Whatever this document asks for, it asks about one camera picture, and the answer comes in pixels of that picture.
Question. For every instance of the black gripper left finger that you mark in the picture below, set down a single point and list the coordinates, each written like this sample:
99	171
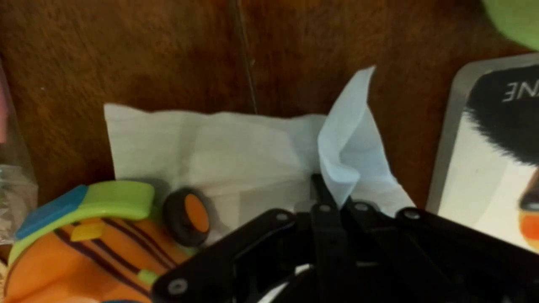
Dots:
270	250

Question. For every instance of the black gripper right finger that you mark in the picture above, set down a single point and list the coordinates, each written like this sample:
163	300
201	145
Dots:
441	261

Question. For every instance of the white paper towel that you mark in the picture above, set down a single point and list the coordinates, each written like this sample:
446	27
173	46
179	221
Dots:
249	164

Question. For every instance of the orange toy car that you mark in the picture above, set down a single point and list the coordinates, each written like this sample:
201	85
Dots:
104	243

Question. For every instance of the clear plastic bag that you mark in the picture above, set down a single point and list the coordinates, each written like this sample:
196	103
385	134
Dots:
18	182

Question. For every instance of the green tennis ball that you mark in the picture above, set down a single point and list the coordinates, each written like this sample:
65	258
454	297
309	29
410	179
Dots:
516	19

